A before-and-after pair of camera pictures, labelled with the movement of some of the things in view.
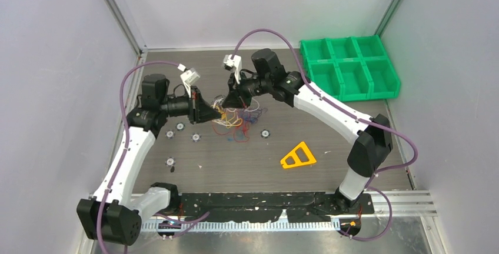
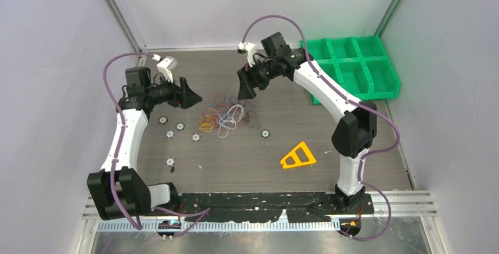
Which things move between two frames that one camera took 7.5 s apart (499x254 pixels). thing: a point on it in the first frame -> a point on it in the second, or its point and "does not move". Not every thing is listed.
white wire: (216, 101) -> (231, 118)
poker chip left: (169, 134) does not move
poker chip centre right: (265, 133) does not move
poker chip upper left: (180, 126) does not move
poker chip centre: (195, 137) does not move
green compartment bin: (351, 68) does not move
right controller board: (349, 227) does not move
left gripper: (199, 110) -> (182, 96)
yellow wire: (236, 123) -> (206, 123)
